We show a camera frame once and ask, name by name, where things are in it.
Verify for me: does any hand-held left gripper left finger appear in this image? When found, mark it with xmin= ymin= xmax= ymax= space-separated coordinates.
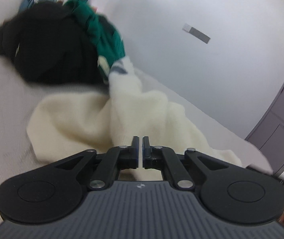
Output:
xmin=48 ymin=136 xmax=139 ymax=191

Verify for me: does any cream knit sweater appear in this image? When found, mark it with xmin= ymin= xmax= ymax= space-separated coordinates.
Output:
xmin=27 ymin=56 xmax=243 ymax=182

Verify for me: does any grey bed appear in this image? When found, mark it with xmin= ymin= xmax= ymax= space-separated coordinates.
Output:
xmin=0 ymin=41 xmax=274 ymax=232

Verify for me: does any green garment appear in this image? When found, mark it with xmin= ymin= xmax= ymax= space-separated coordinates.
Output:
xmin=63 ymin=0 xmax=127 ymax=80

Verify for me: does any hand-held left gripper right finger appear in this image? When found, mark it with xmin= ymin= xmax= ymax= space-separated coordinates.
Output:
xmin=142 ymin=136 xmax=235 ymax=192

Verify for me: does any long wall switch panel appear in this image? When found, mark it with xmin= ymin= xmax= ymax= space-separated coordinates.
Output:
xmin=183 ymin=24 xmax=211 ymax=44

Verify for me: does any black garment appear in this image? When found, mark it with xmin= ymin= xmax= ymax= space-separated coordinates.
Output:
xmin=0 ymin=1 xmax=111 ymax=89

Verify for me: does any grey door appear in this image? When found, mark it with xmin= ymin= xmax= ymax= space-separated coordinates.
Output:
xmin=244 ymin=48 xmax=284 ymax=178

